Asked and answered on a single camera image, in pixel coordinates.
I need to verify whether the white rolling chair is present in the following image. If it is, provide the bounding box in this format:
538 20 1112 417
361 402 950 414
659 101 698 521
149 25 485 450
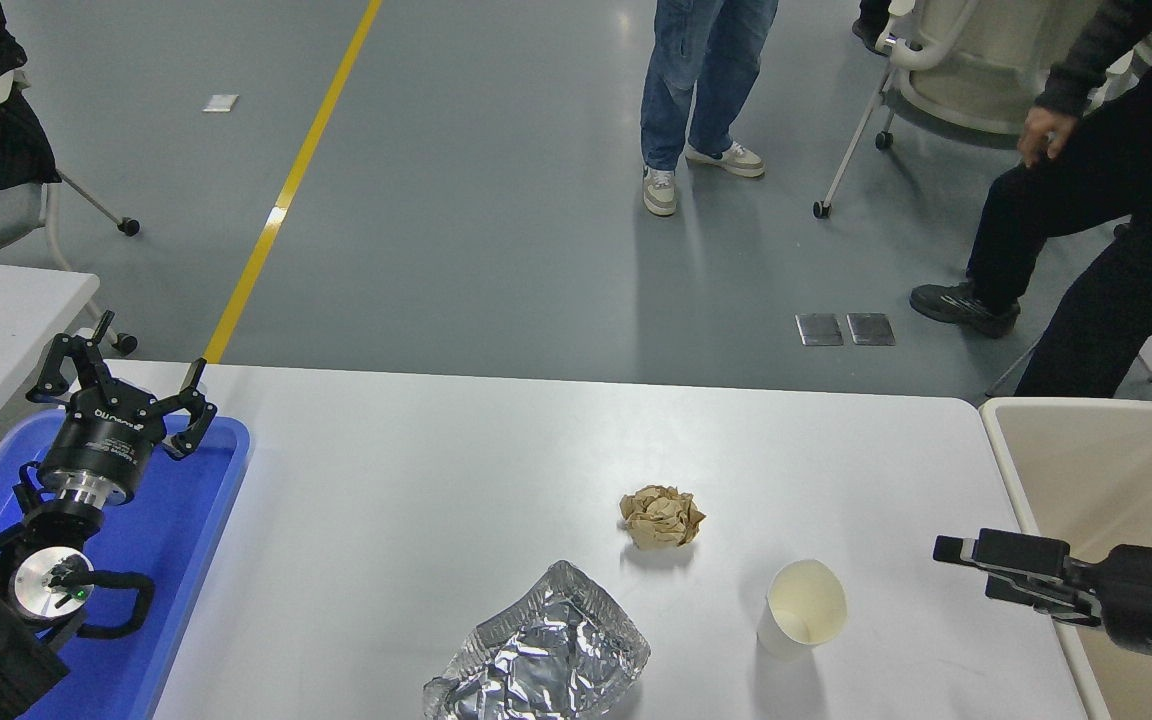
813 0 1137 219

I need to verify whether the tan paper ball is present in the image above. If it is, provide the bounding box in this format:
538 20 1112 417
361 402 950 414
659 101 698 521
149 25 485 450
619 485 707 551

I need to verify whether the large pale bin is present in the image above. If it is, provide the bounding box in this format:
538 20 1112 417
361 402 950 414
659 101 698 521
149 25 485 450
979 397 1152 720

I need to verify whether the person's left hand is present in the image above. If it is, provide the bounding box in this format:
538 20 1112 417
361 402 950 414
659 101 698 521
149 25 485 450
1018 105 1079 168

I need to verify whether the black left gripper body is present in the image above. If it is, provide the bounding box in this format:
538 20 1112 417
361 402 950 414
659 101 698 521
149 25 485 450
39 392 169 498

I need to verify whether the person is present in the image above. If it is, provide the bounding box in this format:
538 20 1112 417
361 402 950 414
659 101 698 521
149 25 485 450
853 0 895 56
911 0 1152 401
639 0 779 217

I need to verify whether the white paper cup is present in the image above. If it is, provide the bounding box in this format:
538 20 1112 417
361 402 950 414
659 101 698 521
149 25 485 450
757 559 849 661

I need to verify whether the blue plastic tray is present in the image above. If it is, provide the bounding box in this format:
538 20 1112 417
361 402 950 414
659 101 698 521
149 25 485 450
0 410 252 720

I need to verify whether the foil tray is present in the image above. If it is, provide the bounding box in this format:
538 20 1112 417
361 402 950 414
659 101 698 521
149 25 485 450
423 560 652 720

